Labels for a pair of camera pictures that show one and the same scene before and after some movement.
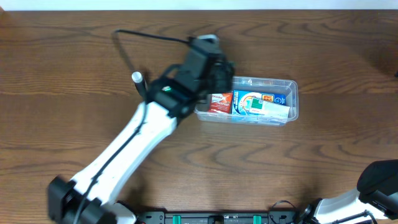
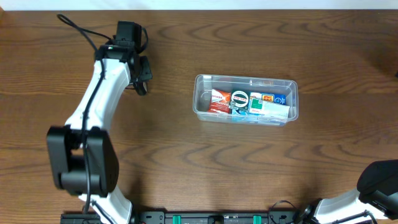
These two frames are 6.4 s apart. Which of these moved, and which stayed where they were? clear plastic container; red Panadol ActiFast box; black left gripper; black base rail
Moved: black left gripper
Stayed: clear plastic container; red Panadol ActiFast box; black base rail
